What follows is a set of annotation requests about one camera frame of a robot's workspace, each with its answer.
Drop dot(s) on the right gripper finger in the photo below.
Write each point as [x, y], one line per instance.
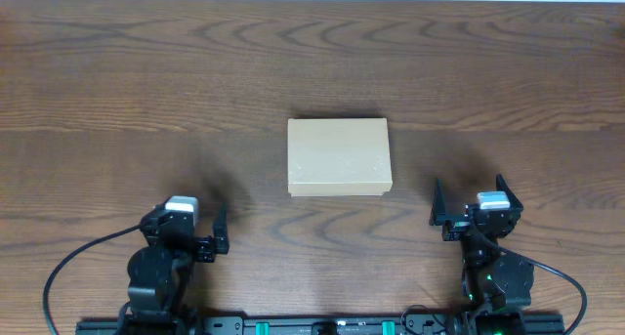
[501, 185]
[438, 211]

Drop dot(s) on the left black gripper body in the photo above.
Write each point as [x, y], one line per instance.
[196, 245]

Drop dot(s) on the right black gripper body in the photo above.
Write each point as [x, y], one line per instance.
[467, 224]

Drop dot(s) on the cardboard box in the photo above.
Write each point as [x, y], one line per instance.
[338, 157]

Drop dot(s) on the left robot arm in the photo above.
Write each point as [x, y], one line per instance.
[161, 272]

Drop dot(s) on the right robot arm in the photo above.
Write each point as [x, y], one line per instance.
[496, 282]

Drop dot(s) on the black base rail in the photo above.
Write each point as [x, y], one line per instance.
[431, 324]

